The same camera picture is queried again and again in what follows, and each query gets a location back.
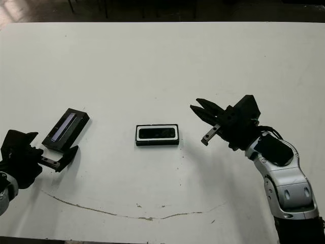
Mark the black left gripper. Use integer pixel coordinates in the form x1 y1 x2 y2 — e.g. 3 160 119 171
0 129 79 190

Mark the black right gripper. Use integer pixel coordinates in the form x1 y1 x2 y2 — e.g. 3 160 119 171
189 97 260 152

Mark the black box lid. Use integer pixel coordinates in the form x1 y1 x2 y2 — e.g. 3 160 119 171
41 107 91 154

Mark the slim black camera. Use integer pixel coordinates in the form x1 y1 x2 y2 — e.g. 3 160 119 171
139 127 176 140

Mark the black box base white insert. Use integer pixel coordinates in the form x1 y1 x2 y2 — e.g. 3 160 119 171
134 123 180 147

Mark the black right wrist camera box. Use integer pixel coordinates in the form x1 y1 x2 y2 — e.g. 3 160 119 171
235 94 263 120

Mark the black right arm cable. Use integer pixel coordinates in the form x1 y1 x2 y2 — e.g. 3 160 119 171
256 123 283 140

